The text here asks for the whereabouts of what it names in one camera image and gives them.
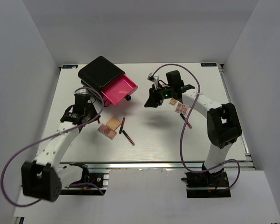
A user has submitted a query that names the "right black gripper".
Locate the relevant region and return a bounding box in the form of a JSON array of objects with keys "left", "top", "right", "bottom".
[{"left": 144, "top": 84, "right": 174, "bottom": 108}]

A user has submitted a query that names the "pink top drawer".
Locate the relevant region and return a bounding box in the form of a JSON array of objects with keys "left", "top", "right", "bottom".
[{"left": 101, "top": 73, "right": 138, "bottom": 107}]

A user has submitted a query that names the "red lip gloss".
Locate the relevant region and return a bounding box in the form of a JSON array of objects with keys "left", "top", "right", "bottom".
[
  {"left": 119, "top": 117, "right": 126, "bottom": 134},
  {"left": 180, "top": 114, "right": 192, "bottom": 129},
  {"left": 122, "top": 130, "right": 135, "bottom": 146}
]

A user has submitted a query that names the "black pink drawer organizer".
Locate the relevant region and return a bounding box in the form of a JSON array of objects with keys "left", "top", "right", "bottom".
[{"left": 78, "top": 56, "right": 125, "bottom": 107}]

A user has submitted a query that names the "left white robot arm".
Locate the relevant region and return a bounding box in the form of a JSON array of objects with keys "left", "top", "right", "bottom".
[{"left": 21, "top": 91, "right": 100, "bottom": 202}]

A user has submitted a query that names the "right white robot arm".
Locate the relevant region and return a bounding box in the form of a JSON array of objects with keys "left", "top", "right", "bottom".
[{"left": 144, "top": 70, "right": 242, "bottom": 186}]

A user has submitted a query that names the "small beige makeup sponge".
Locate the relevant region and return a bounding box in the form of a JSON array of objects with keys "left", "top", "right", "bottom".
[{"left": 169, "top": 98, "right": 177, "bottom": 105}]

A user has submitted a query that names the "multi-colour blush palette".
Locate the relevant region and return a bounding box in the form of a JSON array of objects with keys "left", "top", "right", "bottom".
[{"left": 175, "top": 103, "right": 190, "bottom": 115}]

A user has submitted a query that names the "pink eyeshadow palette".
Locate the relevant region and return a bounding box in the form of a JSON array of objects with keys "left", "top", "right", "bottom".
[{"left": 98, "top": 124, "right": 117, "bottom": 140}]

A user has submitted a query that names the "left XDOF logo sticker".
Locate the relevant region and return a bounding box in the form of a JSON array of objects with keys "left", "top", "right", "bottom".
[{"left": 62, "top": 64, "right": 78, "bottom": 69}]

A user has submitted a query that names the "xdof logo sticker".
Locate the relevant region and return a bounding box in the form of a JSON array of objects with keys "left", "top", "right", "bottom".
[
  {"left": 62, "top": 64, "right": 78, "bottom": 69},
  {"left": 200, "top": 63, "right": 217, "bottom": 67}
]

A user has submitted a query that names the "right XDOF logo sticker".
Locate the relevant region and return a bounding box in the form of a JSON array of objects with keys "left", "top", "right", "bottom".
[{"left": 200, "top": 63, "right": 217, "bottom": 67}]

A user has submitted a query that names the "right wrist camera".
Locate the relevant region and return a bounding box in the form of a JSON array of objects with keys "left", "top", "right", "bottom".
[{"left": 147, "top": 73, "right": 159, "bottom": 89}]

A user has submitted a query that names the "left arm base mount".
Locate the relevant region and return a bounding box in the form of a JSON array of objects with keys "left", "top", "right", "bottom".
[{"left": 58, "top": 163, "right": 109, "bottom": 196}]

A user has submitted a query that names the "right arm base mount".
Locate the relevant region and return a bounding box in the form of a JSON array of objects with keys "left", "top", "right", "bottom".
[{"left": 181, "top": 171, "right": 231, "bottom": 198}]

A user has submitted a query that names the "aluminium table frame rail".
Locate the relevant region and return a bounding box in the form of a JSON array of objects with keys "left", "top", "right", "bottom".
[{"left": 217, "top": 64, "right": 255, "bottom": 169}]

